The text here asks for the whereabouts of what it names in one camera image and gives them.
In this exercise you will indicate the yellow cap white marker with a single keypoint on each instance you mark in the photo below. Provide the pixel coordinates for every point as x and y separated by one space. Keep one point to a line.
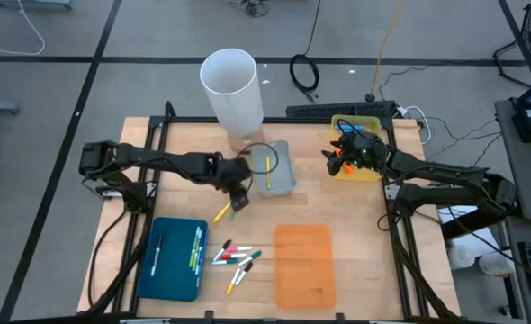
233 282

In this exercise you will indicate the orange fat highlighter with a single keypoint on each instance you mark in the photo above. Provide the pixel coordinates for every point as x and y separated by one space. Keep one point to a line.
348 169

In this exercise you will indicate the black clamp bracket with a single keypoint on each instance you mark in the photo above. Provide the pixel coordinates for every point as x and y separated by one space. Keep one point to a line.
209 316
340 317

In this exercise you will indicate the black perforated metal bar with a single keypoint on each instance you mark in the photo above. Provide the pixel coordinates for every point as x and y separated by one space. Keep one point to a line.
319 110

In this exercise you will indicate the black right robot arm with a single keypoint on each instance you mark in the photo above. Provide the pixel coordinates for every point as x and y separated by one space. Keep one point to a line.
441 168

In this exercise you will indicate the white round container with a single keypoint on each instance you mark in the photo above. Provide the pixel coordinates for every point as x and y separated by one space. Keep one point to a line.
461 257
495 264

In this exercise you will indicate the orange translucent tray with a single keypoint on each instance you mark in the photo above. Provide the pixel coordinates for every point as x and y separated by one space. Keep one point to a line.
303 265

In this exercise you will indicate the white paper sheet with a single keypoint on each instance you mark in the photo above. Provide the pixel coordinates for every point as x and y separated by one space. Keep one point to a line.
468 234

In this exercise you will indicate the black desk crossbar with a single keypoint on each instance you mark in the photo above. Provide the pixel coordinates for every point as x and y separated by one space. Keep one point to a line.
472 222

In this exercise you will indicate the green cap white marker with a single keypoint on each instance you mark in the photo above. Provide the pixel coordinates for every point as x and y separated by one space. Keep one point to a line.
250 258
224 262

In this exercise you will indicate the grey plastic bin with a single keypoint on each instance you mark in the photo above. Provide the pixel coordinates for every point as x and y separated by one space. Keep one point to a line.
281 180

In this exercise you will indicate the red cap white marker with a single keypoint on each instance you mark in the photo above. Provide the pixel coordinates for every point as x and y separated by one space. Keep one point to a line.
233 255

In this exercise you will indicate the green slim highlighter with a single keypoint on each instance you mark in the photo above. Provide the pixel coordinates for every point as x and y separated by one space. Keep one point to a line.
232 216

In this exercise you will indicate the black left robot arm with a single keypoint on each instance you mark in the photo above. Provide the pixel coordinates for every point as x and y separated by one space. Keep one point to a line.
171 162

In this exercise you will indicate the yellow translucent tray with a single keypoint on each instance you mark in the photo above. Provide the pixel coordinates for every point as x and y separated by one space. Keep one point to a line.
373 126

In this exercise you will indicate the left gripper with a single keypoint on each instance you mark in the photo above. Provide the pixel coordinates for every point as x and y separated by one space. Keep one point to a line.
238 189

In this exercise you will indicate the pink cap white marker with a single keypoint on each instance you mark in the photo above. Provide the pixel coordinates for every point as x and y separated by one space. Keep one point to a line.
238 249

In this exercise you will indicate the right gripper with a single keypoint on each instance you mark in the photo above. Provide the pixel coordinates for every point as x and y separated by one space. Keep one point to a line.
362 153

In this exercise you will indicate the black aluminium frame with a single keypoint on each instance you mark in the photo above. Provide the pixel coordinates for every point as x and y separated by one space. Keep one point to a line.
180 120

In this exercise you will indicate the blue plastic tray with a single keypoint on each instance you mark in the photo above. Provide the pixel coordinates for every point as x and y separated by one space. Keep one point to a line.
175 270

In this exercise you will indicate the blue fat highlighter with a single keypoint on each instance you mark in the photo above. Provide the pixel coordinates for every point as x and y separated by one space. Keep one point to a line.
353 128

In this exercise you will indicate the black cap white marker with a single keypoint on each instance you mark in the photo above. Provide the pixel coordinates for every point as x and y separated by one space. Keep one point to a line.
243 273
222 250

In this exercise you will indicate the yellow slim highlighter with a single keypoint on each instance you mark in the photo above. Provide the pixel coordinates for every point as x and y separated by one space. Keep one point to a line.
268 173
220 213

